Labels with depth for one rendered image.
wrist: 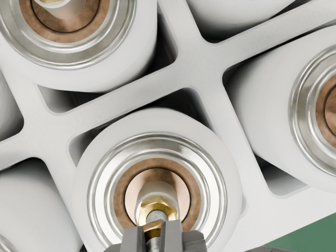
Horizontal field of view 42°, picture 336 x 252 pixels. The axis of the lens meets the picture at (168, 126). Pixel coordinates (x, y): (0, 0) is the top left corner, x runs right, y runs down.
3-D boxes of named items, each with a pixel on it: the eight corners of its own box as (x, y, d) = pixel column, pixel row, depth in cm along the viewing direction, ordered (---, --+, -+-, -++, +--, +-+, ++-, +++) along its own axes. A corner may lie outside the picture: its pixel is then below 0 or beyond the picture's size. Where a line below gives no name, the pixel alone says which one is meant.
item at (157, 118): (226, 173, 42) (277, 230, 24) (139, 224, 42) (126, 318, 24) (175, 87, 41) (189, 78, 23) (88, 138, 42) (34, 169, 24)
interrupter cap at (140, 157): (250, 222, 24) (253, 226, 24) (133, 291, 24) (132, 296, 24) (182, 104, 24) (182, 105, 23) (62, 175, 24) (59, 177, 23)
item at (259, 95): (244, 171, 42) (308, 225, 24) (205, 78, 42) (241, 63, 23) (336, 131, 42) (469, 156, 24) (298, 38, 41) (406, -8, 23)
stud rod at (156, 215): (165, 218, 22) (170, 280, 15) (145, 215, 22) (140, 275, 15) (168, 199, 22) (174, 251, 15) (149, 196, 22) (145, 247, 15)
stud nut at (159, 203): (171, 238, 21) (172, 244, 20) (136, 233, 21) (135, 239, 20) (178, 198, 21) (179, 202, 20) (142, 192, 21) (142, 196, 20)
